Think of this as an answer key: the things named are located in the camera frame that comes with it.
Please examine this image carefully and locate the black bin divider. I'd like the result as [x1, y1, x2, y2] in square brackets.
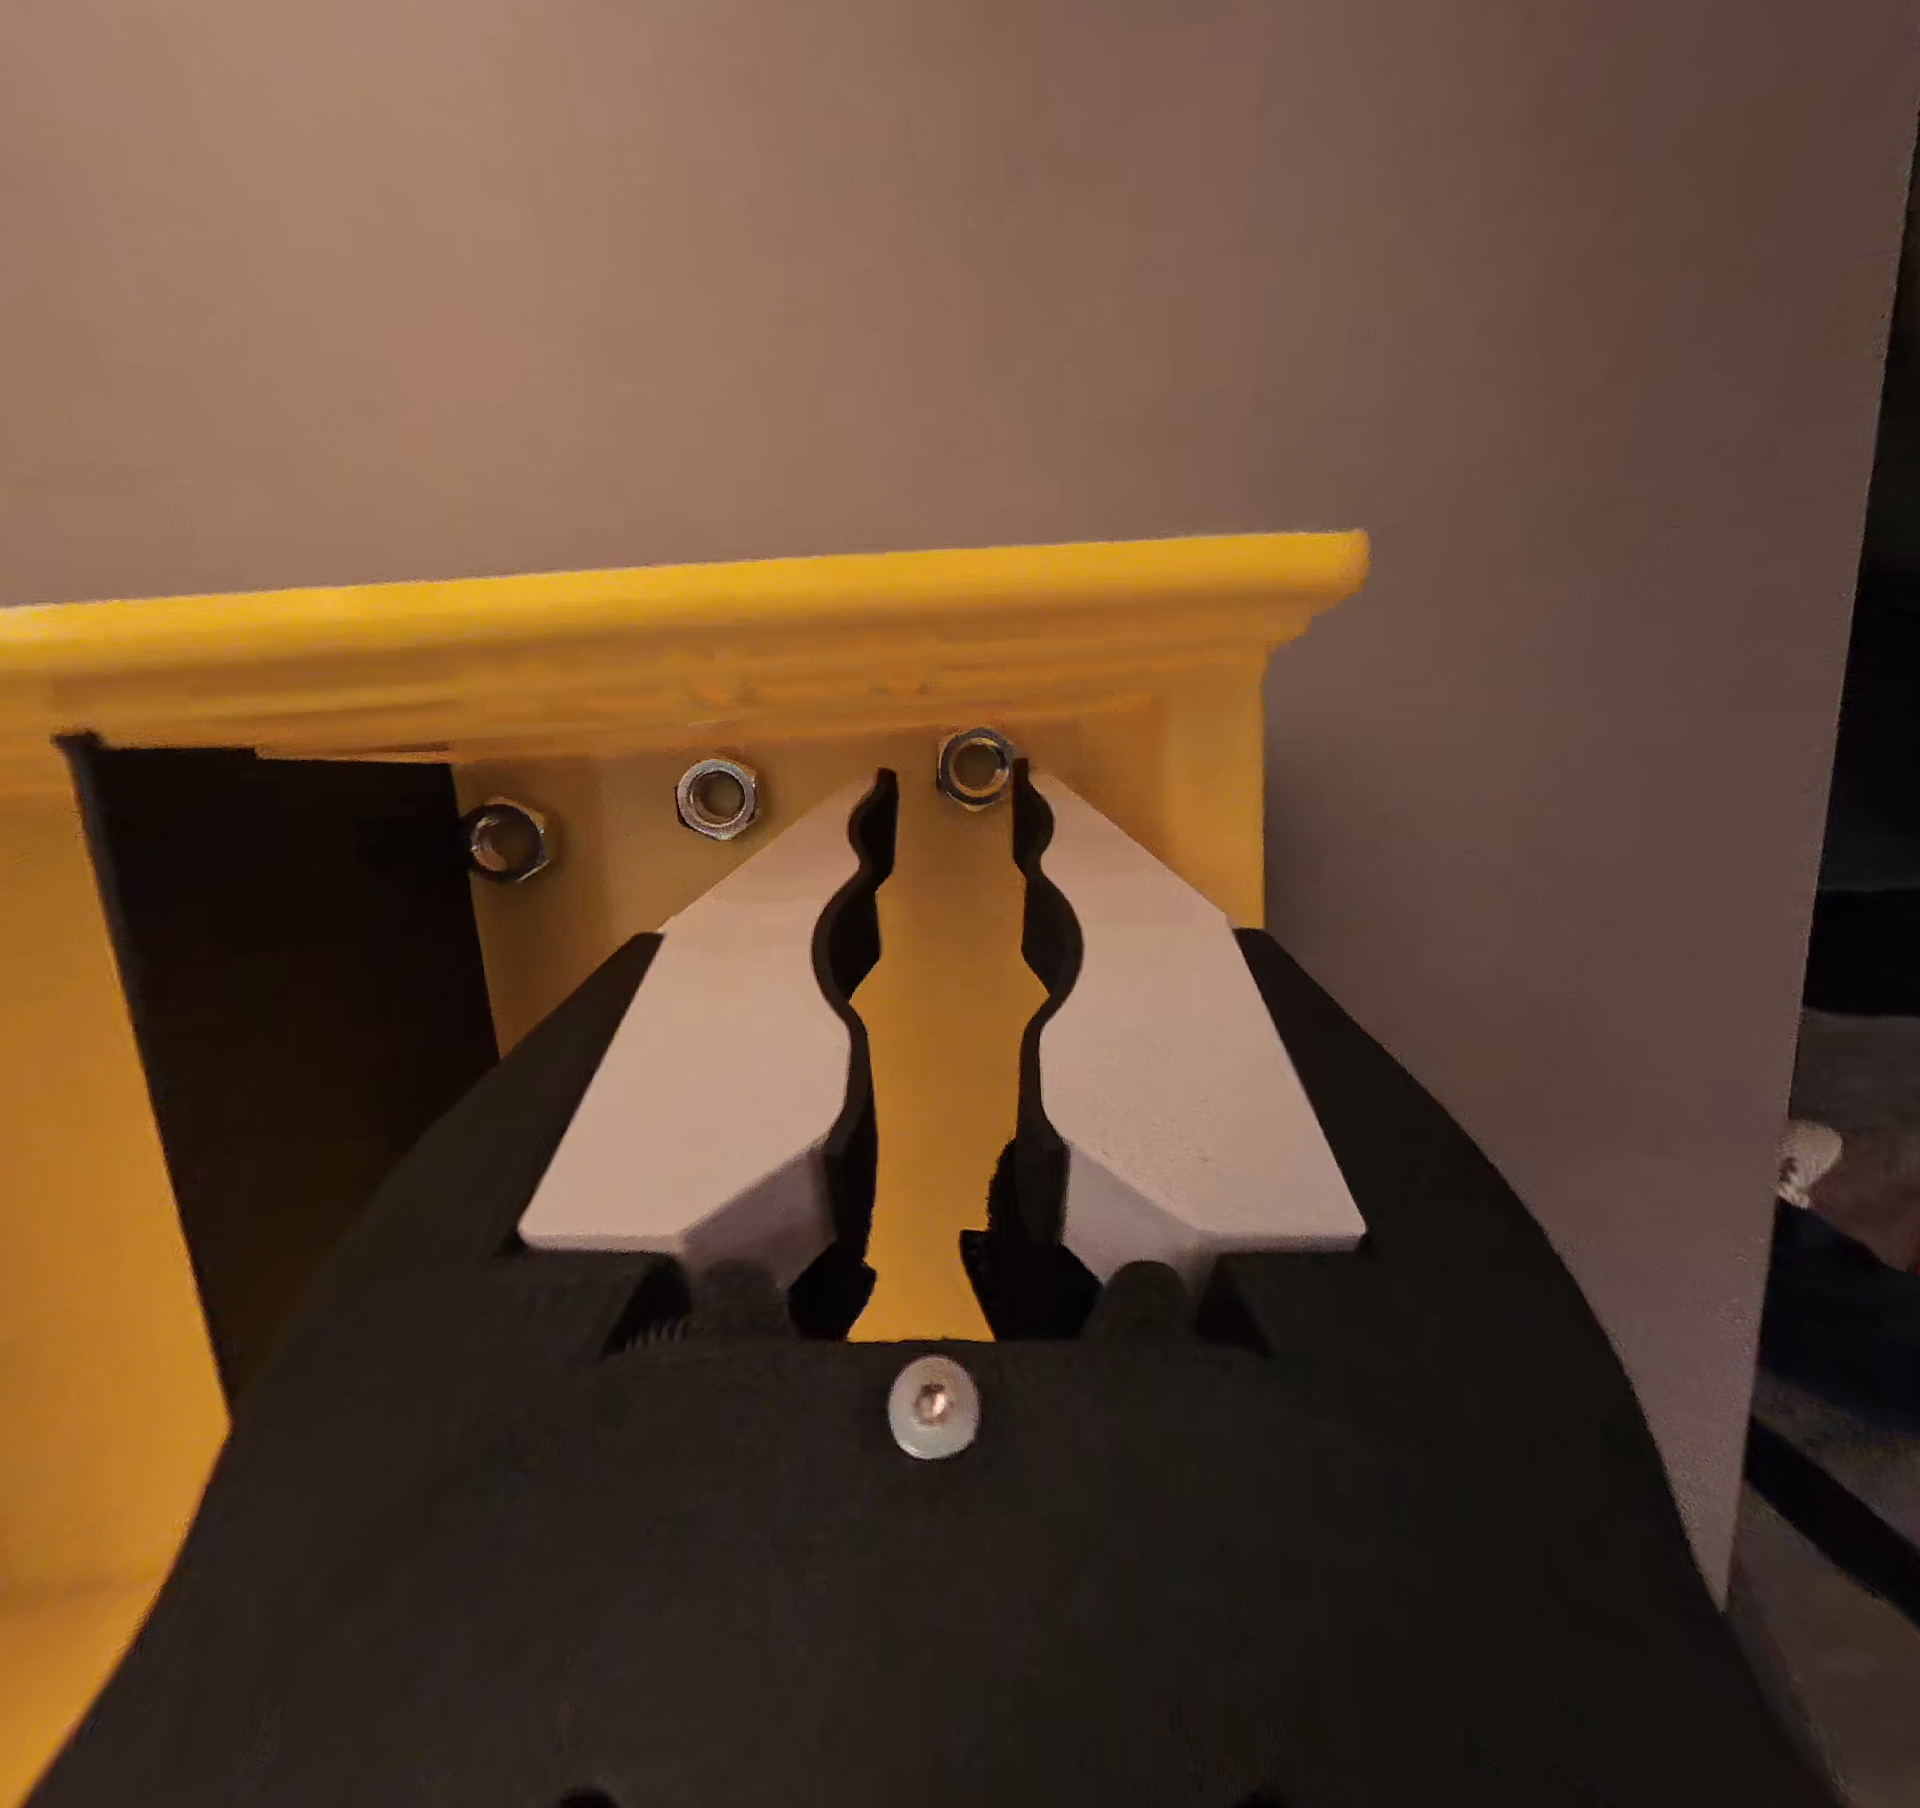
[57, 730, 502, 1401]

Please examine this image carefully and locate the yellow plastic bin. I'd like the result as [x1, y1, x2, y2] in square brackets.
[0, 529, 1370, 1773]

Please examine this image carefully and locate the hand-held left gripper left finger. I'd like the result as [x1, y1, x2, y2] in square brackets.
[517, 769, 900, 1342]

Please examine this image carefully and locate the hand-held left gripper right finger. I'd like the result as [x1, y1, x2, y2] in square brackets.
[960, 759, 1370, 1342]

